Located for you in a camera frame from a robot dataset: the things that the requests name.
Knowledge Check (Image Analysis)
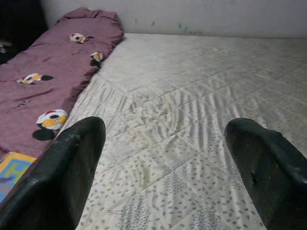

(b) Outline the white quilted mattress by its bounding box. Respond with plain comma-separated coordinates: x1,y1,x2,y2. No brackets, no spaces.
57,32,307,230

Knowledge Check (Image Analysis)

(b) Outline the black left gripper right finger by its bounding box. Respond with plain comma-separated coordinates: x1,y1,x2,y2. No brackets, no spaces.
224,117,307,230

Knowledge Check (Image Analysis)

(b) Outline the colourful children's book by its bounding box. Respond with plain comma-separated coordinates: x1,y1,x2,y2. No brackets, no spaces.
0,151,37,204

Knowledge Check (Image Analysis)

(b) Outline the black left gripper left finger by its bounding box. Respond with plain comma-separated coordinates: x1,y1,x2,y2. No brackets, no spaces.
0,116,107,230

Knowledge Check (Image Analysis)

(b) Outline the purple cartoon print blanket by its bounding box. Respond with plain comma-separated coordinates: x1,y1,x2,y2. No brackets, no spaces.
0,7,125,159

